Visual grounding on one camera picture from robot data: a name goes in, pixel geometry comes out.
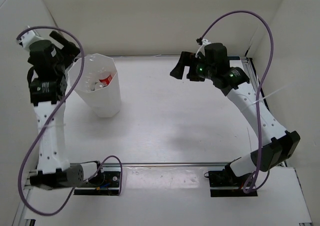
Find small blue label sticker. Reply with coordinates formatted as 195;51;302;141
227;56;241;61

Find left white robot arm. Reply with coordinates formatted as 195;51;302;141
27;31;105;190

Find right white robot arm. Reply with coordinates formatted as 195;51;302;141
170;43;301;186

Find clear white label bottle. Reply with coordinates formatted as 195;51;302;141
84;55;106;92

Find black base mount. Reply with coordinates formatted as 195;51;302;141
73;166;123;196
204;169;258;197

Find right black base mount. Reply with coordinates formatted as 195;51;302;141
204;169;258;197

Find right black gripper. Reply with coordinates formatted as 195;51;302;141
170;52;216;82

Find red label plastic bottle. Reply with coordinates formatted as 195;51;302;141
98;71;113;86

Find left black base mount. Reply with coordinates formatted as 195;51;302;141
73;166;123;196

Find white octagonal plastic bin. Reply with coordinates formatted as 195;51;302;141
68;54;121;118

